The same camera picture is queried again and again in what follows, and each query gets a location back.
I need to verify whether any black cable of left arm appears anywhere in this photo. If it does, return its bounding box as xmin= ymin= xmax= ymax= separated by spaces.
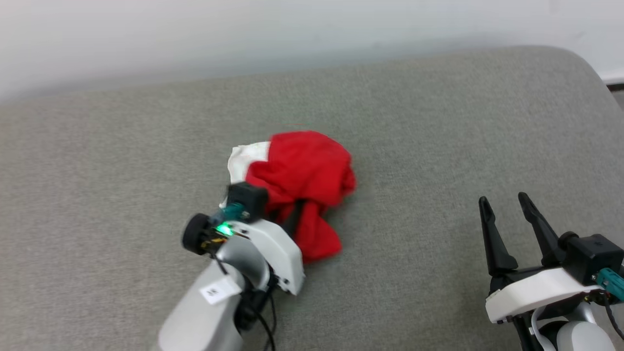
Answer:
xmin=211 ymin=246 xmax=279 ymax=351

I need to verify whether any right teal cable plug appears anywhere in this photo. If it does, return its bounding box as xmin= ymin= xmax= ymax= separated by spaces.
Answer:
xmin=595 ymin=268 xmax=624 ymax=300

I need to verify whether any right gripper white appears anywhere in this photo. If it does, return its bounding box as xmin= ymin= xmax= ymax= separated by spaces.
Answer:
xmin=478 ymin=192 xmax=603 ymax=324

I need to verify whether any left teal cable plug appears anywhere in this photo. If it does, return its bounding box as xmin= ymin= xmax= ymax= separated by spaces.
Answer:
xmin=218 ymin=203 xmax=246 ymax=222

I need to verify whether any teal cable plug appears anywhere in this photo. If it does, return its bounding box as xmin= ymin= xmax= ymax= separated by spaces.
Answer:
xmin=595 ymin=268 xmax=624 ymax=300
xmin=218 ymin=203 xmax=246 ymax=222

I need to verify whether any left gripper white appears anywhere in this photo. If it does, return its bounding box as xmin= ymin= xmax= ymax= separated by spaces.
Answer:
xmin=224 ymin=199 xmax=307 ymax=296

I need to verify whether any red and white garment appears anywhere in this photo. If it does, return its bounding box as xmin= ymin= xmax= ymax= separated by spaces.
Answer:
xmin=219 ymin=130 xmax=357 ymax=264

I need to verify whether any white label tag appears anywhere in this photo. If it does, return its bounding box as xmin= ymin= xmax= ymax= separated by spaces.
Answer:
xmin=200 ymin=276 xmax=242 ymax=306

